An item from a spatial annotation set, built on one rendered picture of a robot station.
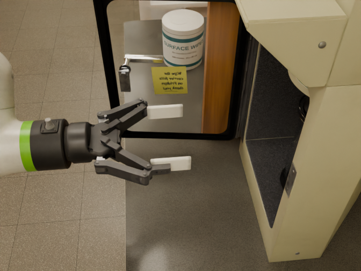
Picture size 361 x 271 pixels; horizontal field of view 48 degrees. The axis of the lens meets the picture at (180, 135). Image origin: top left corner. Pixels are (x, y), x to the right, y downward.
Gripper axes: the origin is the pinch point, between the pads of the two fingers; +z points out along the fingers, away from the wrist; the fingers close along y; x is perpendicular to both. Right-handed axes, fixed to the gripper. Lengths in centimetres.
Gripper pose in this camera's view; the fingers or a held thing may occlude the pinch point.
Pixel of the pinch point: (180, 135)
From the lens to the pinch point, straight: 75.9
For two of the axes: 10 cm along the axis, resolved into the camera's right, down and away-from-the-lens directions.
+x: 0.0, 7.0, 7.2
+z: 9.9, -0.7, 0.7
